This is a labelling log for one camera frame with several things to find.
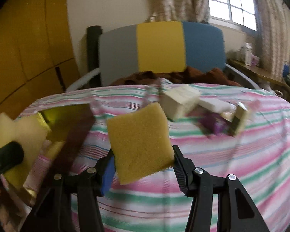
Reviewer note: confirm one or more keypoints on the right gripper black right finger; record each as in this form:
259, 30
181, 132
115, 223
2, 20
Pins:
184, 171

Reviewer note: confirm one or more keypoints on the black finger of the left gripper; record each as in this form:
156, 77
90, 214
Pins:
11, 155

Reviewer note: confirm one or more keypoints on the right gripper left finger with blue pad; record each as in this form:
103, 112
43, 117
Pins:
106, 171

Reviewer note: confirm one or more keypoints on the pale yellow sponge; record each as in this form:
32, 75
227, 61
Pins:
30, 132

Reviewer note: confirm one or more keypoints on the purple small object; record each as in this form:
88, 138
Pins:
214, 123

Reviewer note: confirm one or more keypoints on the gold metal tin box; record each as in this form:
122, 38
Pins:
61, 120

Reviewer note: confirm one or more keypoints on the white square box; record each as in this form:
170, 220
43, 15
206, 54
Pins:
179, 101

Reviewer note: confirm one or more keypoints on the flat white box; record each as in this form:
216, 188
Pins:
215, 105

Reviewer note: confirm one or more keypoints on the small gold card box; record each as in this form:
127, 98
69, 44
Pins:
237, 118

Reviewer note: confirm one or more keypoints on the striped pink green bedsheet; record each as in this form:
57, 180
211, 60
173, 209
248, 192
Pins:
259, 156

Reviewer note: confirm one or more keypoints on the dark brown blanket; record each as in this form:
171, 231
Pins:
188, 76

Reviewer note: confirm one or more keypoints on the wooden wardrobe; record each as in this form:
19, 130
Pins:
36, 53

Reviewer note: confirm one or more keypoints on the wooden desk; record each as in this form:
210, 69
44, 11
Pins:
259, 73

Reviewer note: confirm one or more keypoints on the grey yellow blue chair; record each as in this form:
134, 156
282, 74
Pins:
159, 47

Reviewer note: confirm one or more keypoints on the beige curtain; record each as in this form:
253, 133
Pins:
271, 25

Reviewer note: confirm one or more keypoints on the window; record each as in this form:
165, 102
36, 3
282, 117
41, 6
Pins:
240, 12

